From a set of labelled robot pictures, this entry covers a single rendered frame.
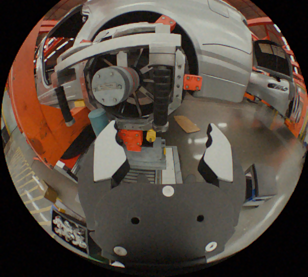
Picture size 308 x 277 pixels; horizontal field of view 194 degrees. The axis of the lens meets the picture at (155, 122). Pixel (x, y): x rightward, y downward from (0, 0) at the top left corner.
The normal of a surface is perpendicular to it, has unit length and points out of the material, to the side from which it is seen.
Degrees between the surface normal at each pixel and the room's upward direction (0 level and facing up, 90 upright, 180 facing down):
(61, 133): 90
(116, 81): 90
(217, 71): 90
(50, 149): 90
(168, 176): 0
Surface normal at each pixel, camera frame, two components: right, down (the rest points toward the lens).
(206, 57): -0.04, 0.53
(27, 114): 1.00, 0.03
